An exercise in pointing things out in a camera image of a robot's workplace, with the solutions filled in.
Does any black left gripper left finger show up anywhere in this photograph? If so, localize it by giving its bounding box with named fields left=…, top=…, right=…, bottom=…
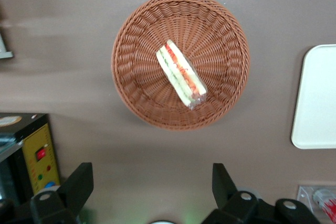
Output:
left=30, top=162, right=95, bottom=224

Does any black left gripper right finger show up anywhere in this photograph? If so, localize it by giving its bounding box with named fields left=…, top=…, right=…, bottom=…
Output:
left=202, top=163, right=263, bottom=224

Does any triangle sandwich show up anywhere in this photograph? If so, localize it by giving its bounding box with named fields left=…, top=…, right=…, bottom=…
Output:
left=155, top=39, right=208, bottom=111

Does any cream plastic tray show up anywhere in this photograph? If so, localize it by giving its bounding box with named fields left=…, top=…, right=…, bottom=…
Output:
left=290, top=44, right=336, bottom=150

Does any brown wicker basket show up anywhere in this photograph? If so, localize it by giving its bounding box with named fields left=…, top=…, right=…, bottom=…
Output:
left=111, top=0, right=250, bottom=132

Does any food warmer with yellow panel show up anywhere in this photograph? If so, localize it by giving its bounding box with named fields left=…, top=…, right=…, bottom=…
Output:
left=0, top=113, right=61, bottom=209

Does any clear acrylic bottle rack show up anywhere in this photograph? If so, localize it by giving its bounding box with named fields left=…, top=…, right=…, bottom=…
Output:
left=296, top=184, right=336, bottom=224

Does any red Coca-Cola bottle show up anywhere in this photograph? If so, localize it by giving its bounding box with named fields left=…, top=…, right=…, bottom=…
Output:
left=312, top=188, right=336, bottom=222

